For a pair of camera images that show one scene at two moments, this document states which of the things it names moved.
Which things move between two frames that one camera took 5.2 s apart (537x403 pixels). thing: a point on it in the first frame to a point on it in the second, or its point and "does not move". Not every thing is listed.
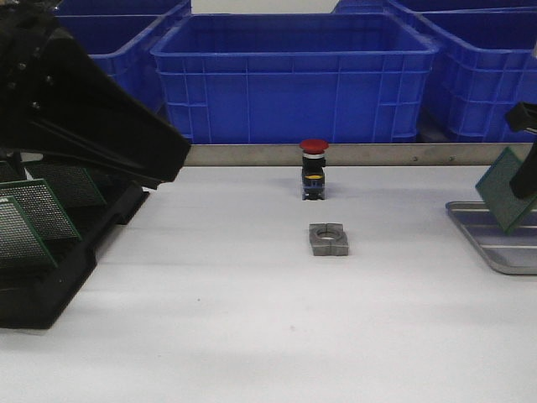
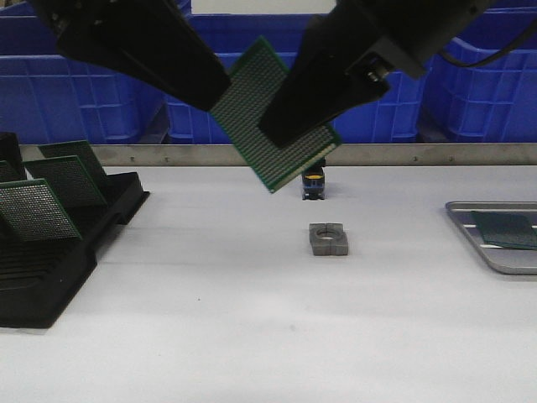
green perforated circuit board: (21, 245) to (240, 110)
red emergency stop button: (314, 162) does not move
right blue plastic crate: (485, 64) does not move
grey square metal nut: (328, 239) does not move
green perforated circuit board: (496, 190) to (510, 230)
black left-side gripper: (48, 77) to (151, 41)
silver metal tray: (513, 253) does not move
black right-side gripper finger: (519, 117) to (331, 75)
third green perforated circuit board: (44, 207) does not move
